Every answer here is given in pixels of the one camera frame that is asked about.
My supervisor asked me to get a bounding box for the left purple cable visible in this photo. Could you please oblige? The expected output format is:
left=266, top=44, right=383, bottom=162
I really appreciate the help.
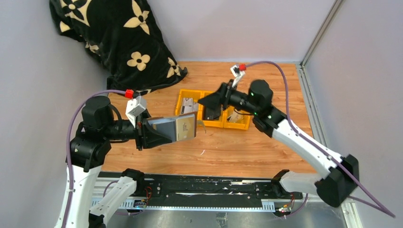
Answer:
left=59, top=89, right=135, bottom=228

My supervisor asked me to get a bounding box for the purple cable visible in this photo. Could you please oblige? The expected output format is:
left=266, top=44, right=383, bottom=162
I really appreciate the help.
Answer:
left=239, top=61, right=396, bottom=219
left=59, top=89, right=135, bottom=228

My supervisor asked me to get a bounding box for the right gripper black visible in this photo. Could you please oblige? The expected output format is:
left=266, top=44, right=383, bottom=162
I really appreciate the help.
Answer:
left=198, top=79, right=259, bottom=115

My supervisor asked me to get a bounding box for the silver cards pile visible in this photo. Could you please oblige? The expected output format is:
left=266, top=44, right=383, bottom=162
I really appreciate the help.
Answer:
left=180, top=97, right=199, bottom=114

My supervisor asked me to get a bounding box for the yellow bin left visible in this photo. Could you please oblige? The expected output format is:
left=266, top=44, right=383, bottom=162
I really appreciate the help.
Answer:
left=175, top=89, right=204, bottom=120

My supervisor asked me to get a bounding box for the yellow bin middle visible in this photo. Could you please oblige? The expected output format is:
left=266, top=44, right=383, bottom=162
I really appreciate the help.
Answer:
left=201, top=105, right=224, bottom=128

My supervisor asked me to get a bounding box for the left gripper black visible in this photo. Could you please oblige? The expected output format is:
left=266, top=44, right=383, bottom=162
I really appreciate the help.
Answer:
left=104, top=107, right=173, bottom=149

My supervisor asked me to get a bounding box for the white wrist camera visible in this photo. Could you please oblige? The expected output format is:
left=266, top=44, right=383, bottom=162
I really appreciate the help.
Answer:
left=125, top=95, right=147, bottom=128
left=230, top=64, right=246, bottom=88

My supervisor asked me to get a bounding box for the brown leather card holder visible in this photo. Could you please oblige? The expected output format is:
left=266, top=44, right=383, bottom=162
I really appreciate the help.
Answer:
left=147, top=112, right=198, bottom=142

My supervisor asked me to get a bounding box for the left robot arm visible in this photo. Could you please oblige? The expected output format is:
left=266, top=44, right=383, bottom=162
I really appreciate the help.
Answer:
left=56, top=92, right=171, bottom=228

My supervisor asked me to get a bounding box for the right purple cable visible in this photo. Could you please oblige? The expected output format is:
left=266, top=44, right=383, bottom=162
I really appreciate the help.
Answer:
left=239, top=61, right=396, bottom=219

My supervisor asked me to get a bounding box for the aluminium frame post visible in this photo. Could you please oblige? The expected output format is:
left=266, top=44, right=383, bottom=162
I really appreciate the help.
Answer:
left=300, top=0, right=344, bottom=68

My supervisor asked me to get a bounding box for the yellow bin right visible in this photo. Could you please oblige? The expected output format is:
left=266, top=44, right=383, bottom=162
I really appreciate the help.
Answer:
left=223, top=106, right=251, bottom=130

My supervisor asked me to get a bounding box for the beige cards pile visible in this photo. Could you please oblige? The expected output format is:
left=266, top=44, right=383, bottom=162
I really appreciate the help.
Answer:
left=227, top=113, right=243, bottom=124

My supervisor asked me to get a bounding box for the black floral blanket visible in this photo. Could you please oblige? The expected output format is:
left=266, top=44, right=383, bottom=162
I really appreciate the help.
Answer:
left=49, top=0, right=188, bottom=95

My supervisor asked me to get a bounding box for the yellow bin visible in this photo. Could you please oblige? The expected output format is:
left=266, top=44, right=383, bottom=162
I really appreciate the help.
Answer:
left=223, top=106, right=251, bottom=130
left=201, top=105, right=224, bottom=128
left=175, top=89, right=204, bottom=120

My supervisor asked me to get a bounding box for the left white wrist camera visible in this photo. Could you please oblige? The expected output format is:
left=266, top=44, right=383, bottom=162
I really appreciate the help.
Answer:
left=125, top=95, right=147, bottom=128

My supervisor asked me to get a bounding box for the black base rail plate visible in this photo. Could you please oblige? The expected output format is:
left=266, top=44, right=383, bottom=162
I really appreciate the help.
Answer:
left=132, top=174, right=303, bottom=209

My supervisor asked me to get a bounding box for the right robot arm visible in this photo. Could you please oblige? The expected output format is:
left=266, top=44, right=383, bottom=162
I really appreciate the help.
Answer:
left=198, top=79, right=359, bottom=208

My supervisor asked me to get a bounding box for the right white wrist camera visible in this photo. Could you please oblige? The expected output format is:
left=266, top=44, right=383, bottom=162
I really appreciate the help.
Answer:
left=230, top=64, right=246, bottom=88

